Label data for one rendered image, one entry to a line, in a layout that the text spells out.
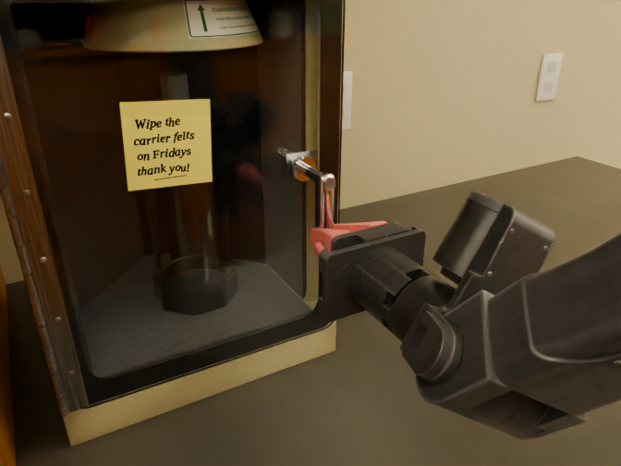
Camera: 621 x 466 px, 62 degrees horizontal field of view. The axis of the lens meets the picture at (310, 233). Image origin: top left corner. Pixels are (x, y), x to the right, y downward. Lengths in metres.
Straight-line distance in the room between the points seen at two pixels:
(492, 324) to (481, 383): 0.03
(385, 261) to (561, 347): 0.19
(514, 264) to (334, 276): 0.14
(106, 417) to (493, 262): 0.43
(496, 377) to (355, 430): 0.32
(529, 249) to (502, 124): 1.06
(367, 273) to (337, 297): 0.04
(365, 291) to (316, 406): 0.23
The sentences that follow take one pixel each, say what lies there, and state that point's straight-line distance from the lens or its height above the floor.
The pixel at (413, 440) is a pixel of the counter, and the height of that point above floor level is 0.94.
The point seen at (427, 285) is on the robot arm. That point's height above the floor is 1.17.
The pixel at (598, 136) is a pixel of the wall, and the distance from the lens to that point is 1.76.
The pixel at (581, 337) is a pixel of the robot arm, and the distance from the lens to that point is 0.27.
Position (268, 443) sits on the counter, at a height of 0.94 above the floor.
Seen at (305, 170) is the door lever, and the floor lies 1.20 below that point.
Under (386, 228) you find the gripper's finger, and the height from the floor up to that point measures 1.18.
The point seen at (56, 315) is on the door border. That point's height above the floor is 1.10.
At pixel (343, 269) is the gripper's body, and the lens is 0.43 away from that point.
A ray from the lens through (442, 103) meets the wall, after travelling 1.25.
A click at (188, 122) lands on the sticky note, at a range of 0.48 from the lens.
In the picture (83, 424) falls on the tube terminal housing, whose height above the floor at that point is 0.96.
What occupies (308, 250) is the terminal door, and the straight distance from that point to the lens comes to 0.57.
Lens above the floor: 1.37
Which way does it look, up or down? 25 degrees down
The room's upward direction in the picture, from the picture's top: straight up
